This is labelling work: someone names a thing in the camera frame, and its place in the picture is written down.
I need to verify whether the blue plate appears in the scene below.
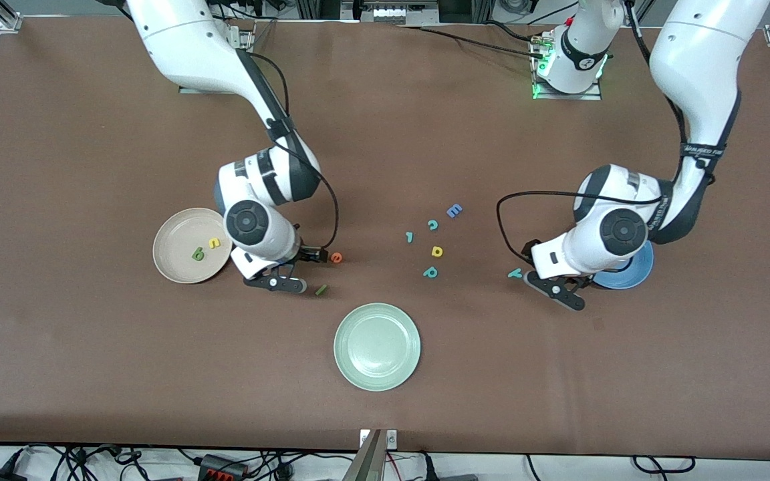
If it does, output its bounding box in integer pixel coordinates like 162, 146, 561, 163
592, 240, 654, 290

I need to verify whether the grey metal camera bar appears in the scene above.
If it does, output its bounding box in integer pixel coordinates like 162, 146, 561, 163
342, 429, 386, 481

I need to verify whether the beige brown plate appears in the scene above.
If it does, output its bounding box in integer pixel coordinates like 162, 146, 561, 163
152, 208, 234, 285

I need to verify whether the black looped cable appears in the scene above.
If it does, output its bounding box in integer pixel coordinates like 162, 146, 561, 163
631, 455, 697, 474

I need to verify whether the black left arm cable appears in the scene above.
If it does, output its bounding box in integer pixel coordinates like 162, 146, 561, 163
496, 0, 720, 263

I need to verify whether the black orange power strip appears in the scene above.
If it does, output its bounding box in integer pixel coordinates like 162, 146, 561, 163
198, 454, 250, 480

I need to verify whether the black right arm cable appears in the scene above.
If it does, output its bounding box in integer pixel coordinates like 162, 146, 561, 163
248, 52, 340, 253

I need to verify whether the metal control device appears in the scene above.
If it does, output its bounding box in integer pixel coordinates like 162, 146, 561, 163
342, 0, 440, 26

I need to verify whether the pale green plate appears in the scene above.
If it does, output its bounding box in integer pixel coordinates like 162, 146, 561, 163
334, 303, 422, 392

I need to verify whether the white mounting bracket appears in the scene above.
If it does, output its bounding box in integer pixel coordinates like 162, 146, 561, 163
359, 430, 398, 449

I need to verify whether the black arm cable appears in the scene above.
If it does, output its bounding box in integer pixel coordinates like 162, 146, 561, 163
248, 52, 340, 253
496, 0, 720, 263

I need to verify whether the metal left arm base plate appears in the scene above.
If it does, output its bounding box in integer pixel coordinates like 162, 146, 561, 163
532, 30, 603, 102

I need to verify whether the black cable on table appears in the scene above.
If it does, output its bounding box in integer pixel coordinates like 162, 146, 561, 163
395, 20, 549, 61

